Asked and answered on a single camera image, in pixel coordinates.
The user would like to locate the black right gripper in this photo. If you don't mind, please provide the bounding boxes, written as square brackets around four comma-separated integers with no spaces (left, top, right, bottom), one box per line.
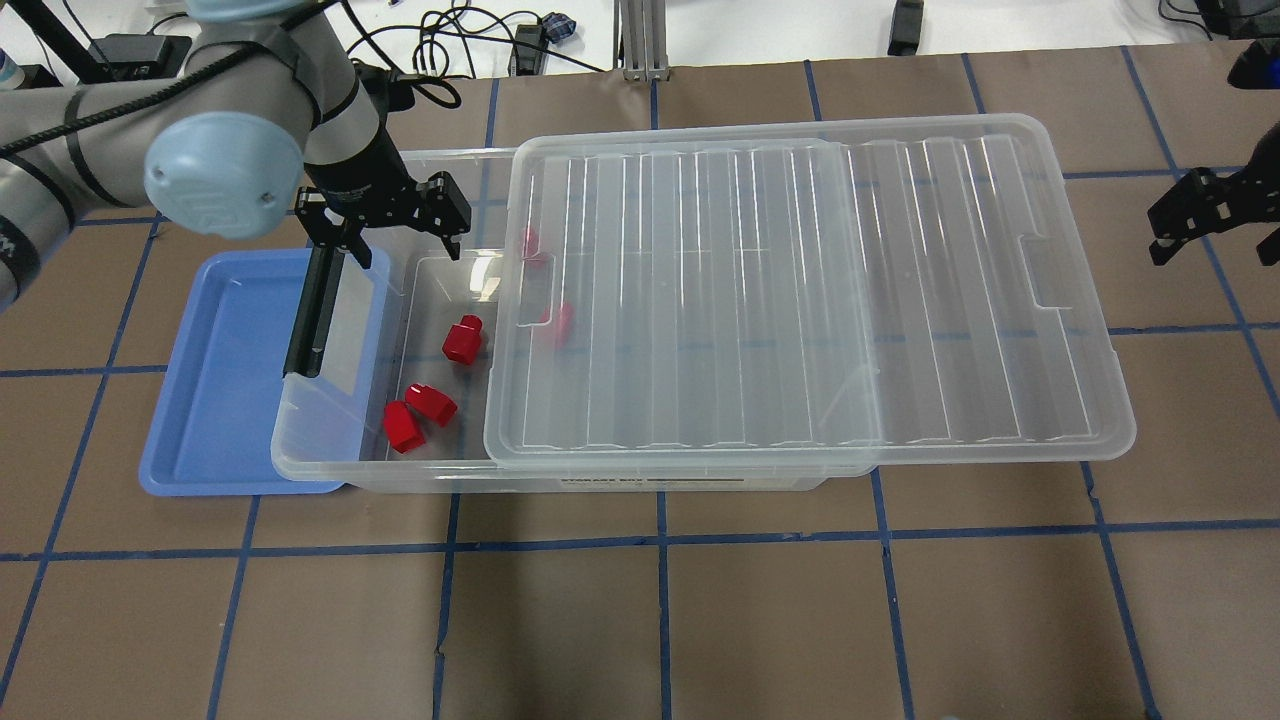
[1147,40,1280,266]

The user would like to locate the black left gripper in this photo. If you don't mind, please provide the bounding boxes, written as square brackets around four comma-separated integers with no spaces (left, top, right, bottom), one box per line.
[296,126,474,270]

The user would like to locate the clear plastic box lid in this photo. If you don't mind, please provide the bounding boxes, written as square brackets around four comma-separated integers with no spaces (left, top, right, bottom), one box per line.
[484,114,1137,478]

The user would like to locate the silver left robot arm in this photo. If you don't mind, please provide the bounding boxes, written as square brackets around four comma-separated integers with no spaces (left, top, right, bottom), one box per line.
[1,1,472,307]

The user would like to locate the clear plastic storage box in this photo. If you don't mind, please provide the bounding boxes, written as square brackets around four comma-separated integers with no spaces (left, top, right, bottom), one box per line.
[271,143,882,495]

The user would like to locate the blue plastic tray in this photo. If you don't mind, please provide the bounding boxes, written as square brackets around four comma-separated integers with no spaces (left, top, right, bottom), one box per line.
[140,249,396,497]

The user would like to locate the black device on desk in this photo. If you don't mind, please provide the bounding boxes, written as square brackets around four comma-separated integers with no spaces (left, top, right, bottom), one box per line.
[886,0,925,56]

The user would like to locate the black box latch handle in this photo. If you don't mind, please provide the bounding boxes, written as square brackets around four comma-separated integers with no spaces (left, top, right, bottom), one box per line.
[283,246,346,378]

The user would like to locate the black cables on desk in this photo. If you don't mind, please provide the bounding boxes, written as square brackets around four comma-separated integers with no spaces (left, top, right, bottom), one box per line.
[305,0,611,88]

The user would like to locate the aluminium extrusion post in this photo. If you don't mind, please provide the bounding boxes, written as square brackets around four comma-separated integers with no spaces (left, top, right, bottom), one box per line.
[614,1,671,82]

